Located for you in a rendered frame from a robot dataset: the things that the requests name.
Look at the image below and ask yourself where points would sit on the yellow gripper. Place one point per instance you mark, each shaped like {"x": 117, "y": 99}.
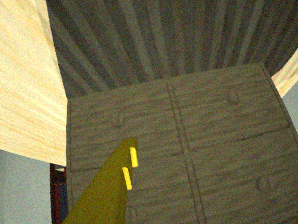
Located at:
{"x": 104, "y": 200}

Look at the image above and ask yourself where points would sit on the brown wooden drawer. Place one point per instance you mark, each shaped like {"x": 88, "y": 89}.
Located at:
{"x": 210, "y": 115}
{"x": 234, "y": 184}
{"x": 160, "y": 194}
{"x": 144, "y": 113}

